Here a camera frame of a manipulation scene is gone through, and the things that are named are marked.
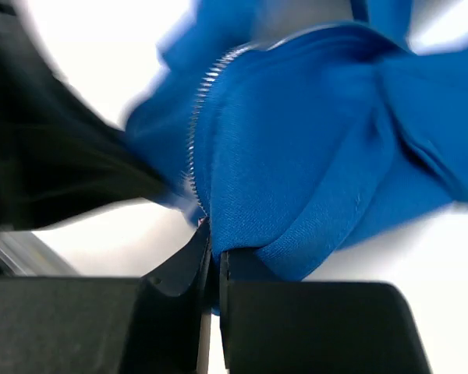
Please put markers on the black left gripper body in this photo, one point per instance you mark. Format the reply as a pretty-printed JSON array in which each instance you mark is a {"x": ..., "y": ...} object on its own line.
[{"x": 57, "y": 158}]

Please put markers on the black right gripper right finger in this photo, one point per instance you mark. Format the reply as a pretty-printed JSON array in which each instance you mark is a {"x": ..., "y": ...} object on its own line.
[{"x": 273, "y": 326}]

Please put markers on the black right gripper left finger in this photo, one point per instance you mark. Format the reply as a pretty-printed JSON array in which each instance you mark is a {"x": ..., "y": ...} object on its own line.
[{"x": 157, "y": 323}]

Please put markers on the blue zip-up jacket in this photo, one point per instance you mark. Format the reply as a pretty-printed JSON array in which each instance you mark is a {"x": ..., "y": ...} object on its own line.
[{"x": 303, "y": 145}]

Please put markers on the aluminium table front rail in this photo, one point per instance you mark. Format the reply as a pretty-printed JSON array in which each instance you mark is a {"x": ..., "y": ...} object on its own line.
[{"x": 22, "y": 253}]

